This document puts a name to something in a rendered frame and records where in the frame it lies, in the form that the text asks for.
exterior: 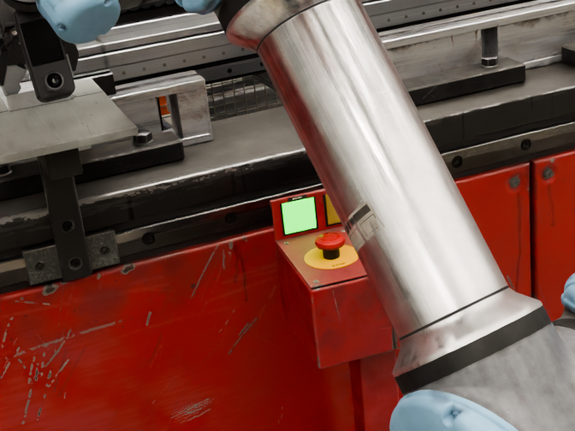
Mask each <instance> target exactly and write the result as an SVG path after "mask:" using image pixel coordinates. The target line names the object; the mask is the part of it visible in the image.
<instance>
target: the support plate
mask: <svg viewBox="0 0 575 431"><path fill-rule="evenodd" d="M74 84H75V90H74V92H73V95H75V96H76V97H74V99H70V100H67V101H62V102H58V103H50V104H46V105H42V106H38V107H33V108H29V109H22V110H17V111H13V112H9V111H6V110H8V109H7V108H6V106H5V104H4V103H3V101H2V99H1V98H0V112H2V111H6V112H2V113H0V165H2V164H5V163H10V162H17V161H21V160H25V159H29V158H33V157H37V156H44V155H49V154H52V153H57V152H60V151H68V150H72V149H76V148H80V147H84V146H88V145H95V144H99V143H103V142H107V141H111V140H115V139H123V138H126V137H131V136H134V135H138V128H137V127H136V126H135V125H134V124H133V123H132V122H131V121H130V120H129V119H128V117H127V116H126V115H125V114H124V113H123V112H122V111H121V110H120V109H119V108H118V107H117V106H116V104H115V103H114V102H113V101H112V100H111V99H110V98H109V97H108V96H107V95H106V94H105V93H104V92H103V90H102V89H101V88H100V87H99V86H98V85H97V84H96V83H95V82H94V81H93V80H92V79H87V80H79V81H75V82H74ZM94 92H98V93H94ZM90 93H94V94H90ZM86 94H90V95H86ZM81 95H86V96H82V97H77V96H81Z"/></svg>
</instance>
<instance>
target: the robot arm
mask: <svg viewBox="0 0 575 431"><path fill-rule="evenodd" d="M157 1H161V0H0V33H1V35H2V38H3V41H4V43H5V44H3V45H0V85H1V87H2V89H3V94H4V96H5V97H6V96H8V95H12V94H16V93H18V92H19V91H20V89H21V85H20V82H21V80H22V79H23V78H24V77H25V75H26V72H27V70H26V67H25V64H26V65H27V69H28V72H29V74H30V78H31V81H32V83H33V89H34V91H35V94H36V98H37V99H38V100H39V101H40V102H41V103H48V102H52V101H56V100H59V99H63V98H66V97H70V96H71V94H72V93H73V92H74V90H75V84H74V79H73V76H74V71H75V70H76V66H77V62H78V59H79V52H78V49H77V46H76V44H85V43H89V42H92V41H94V40H96V38H97V36H99V35H101V34H103V35H105V34H106V33H107V32H108V31H110V30H111V28H112V27H113V26H114V25H115V24H116V23H117V21H118V19H119V16H120V12H121V10H124V9H130V8H133V7H137V6H140V5H143V4H146V3H153V2H157ZM175 1H176V3H177V4H178V5H179V6H181V7H183V8H184V10H185V11H187V12H190V13H194V14H200V15H207V14H209V13H212V12H213V11H214V13H215V14H216V17H217V19H218V20H219V22H220V24H221V26H222V29H223V31H224V32H225V34H226V36H227V38H228V41H229V42H230V43H231V44H233V45H236V46H239V47H242V48H245V49H248V50H253V51H254V52H256V53H258V55H259V57H260V60H261V62H262V64H263V65H264V68H265V70H266V72H267V74H268V75H269V77H270V80H271V82H272V84H273V86H274V87H275V89H276V92H277V94H278V96H279V98H280V99H281V101H282V104H283V106H284V108H285V110H286V111H287V114H288V116H289V118H290V120H291V122H292V123H293V126H294V128H295V130H296V132H297V134H298V135H299V138H300V140H301V142H302V144H303V146H304V147H305V150H306V153H307V155H308V157H309V158H310V160H311V163H312V165H313V167H314V169H315V170H316V172H317V175H318V177H319V179H320V181H321V182H322V184H323V187H324V189H325V191H326V192H327V194H328V196H329V199H330V201H331V203H332V204H333V206H334V208H335V211H336V213H337V215H338V216H339V218H340V220H341V223H342V225H343V227H344V228H345V231H346V233H347V236H348V238H349V239H350V241H351V243H352V245H353V248H354V250H355V251H356V253H357V255H358V257H359V260H360V262H361V263H362V265H363V267H364V269H365V272H366V274H367V275H368V277H369V279H370V282H371V284H372V285H373V287H374V289H375V291H376V294H377V296H378V297H379V299H380V301H381V303H382V306H383V308H384V309H385V311H386V313H387V315H388V318H389V320H390V321H391V323H392V325H393V327H394V330H395V332H396V333H397V335H398V337H399V339H400V352H399V355H398V357H397V360H396V363H395V366H394V370H393V375H394V378H395V380H396V382H397V384H398V386H399V388H400V390H401V392H402V394H403V396H404V397H403V398H402V399H401V400H400V401H399V403H398V404H397V406H396V407H395V408H394V411H393V413H392V416H391V418H390V425H389V430H390V431H575V274H573V275H571V276H570V277H569V278H568V280H567V281H566V284H565V287H564V292H563V293H562V294H561V303H562V304H563V305H564V312H563V314H562V316H561V317H560V318H558V319H556V320H555V321H553V322H551V320H550V318H549V316H548V313H547V311H546V310H545V308H544V307H543V305H542V302H541V301H540V300H537V299H534V298H531V297H528V296H525V295H523V294H520V293H517V292H515V291H514V290H512V289H511V288H510V287H509V286H508V284H507V282H506V280H505V278H504V276H503V274H502V272H501V271H500V269H499V267H498V265H497V263H496V261H495V259H494V257H493V255H492V253H491V251H490V249H489V248H488V246H487V244H486V242H485V240H484V238H483V236H482V234H481V232H480V230H479V228H478V226H477V224H476V222H475V221H474V219H473V217H472V215H471V212H470V211H469V209H468V207H467V205H466V203H465V200H464V199H463V197H462V195H461V194H460V192H459V189H458V187H457V186H456V184H455V182H454V180H453V177H452V175H451V174H450V172H449V170H448V168H447V166H446V164H445V162H444V161H443V159H442V156H441V154H440V152H439V150H438V149H437V147H436V144H435V143H434V141H433V139H432V138H431V136H430V133H429V131H428V129H427V127H426V126H425V124H424V121H423V119H422V118H421V116H420V114H419V113H418V110H417V108H416V106H415V104H414V102H413V101H412V98H411V96H410V94H409V92H408V91H407V89H406V87H405V85H404V83H403V81H402V79H401V77H400V75H399V73H398V71H397V69H396V67H395V65H394V64H393V62H392V60H391V58H390V56H389V54H388V52H387V50H386V48H385V46H384V44H383V42H382V40H381V39H380V37H379V35H378V33H377V31H376V29H375V27H374V25H373V23H372V21H371V19H370V17H369V15H368V14H367V12H366V10H365V7H364V5H363V4H362V2H361V0H175Z"/></svg>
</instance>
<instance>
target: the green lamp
mask: <svg viewBox="0 0 575 431"><path fill-rule="evenodd" d="M282 212H283V220H284V227H285V234H288V233H295V232H298V231H303V230H306V229H311V228H314V227H317V224H316V216H315V207H314V198H306V199H301V200H298V201H293V202H289V203H285V204H282Z"/></svg>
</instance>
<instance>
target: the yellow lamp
mask: <svg viewBox="0 0 575 431"><path fill-rule="evenodd" d="M325 198H326V208H327V217H328V224H334V223H337V222H341V220H340V218H339V216H338V215H337V213H336V211H335V208H334V206H333V204H332V203H331V201H330V199H329V196H328V194H326V195H325Z"/></svg>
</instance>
